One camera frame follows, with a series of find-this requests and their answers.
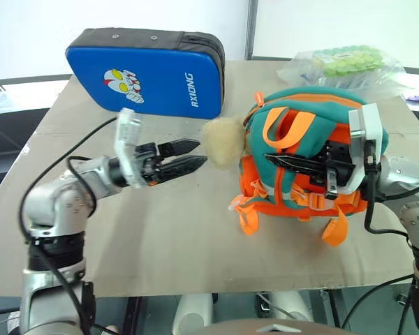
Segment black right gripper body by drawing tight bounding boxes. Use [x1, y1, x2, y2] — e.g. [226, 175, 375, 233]
[309, 138, 359, 200]

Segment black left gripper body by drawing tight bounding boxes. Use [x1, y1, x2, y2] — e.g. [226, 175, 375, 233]
[134, 142, 163, 186]

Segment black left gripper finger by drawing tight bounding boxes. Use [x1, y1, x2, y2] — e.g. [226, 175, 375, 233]
[156, 155, 209, 183]
[159, 138, 201, 157]

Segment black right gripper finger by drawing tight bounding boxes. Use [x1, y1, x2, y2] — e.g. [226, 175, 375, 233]
[269, 160, 326, 177]
[264, 152, 326, 165]

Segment orange and teal backpack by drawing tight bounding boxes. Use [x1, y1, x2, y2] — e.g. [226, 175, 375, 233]
[229, 86, 390, 247]

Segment beige fluffy plush ball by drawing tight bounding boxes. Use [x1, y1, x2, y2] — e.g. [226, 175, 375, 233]
[199, 116, 247, 171]

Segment blue cartoon-print zip case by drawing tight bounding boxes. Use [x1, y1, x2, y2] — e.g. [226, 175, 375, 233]
[65, 28, 227, 121]

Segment clear plastic bag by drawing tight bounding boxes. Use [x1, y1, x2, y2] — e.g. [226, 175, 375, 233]
[277, 44, 407, 94]

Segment green round items pack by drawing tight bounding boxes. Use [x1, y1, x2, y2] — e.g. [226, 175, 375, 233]
[313, 44, 385, 78]

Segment silver robot leg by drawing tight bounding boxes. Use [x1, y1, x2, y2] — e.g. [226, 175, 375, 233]
[172, 292, 216, 335]
[261, 290, 315, 322]

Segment black side table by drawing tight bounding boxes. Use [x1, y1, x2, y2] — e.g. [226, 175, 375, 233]
[0, 74, 72, 207]

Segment grey rounded robot torso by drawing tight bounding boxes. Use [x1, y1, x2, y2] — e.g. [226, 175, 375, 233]
[194, 317, 344, 335]

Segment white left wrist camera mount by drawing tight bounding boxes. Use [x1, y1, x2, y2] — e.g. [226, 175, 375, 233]
[112, 107, 145, 190]

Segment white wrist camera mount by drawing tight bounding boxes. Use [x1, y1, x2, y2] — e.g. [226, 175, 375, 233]
[347, 103, 388, 193]
[112, 107, 145, 190]

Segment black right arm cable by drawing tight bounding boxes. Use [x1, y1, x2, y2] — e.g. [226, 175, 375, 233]
[362, 138, 419, 237]

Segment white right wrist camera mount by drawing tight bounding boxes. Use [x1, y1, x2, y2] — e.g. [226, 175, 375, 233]
[347, 103, 388, 193]

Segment grey window frame post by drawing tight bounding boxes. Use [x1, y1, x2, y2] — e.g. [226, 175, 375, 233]
[245, 0, 260, 61]

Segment black cable under table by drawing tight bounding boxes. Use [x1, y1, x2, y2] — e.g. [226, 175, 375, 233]
[341, 274, 417, 331]

